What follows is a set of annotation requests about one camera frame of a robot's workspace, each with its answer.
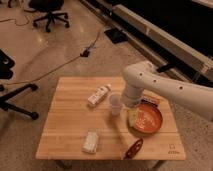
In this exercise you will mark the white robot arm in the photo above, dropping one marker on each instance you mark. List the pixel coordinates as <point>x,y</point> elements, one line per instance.
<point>140,76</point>

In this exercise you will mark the black office chair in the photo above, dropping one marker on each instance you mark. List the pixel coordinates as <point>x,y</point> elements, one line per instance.
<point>51,10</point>

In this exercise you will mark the wooden table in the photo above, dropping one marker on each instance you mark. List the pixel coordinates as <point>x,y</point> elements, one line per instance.
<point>69,119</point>

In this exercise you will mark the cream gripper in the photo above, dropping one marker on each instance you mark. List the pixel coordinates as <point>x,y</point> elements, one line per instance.
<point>132,116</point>

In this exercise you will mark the long grey rail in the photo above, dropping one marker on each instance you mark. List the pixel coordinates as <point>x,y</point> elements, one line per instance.
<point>179,31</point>

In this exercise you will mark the white carton bottle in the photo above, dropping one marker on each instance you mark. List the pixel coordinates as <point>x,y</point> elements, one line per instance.
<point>99,95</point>

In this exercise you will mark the black floor box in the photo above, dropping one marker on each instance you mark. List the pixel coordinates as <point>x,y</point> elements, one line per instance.
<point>115,35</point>

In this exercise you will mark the orange snack box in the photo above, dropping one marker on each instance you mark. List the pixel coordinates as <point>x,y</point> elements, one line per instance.
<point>151,99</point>

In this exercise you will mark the orange plate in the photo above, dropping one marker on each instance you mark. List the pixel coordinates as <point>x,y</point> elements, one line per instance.
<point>149,119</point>

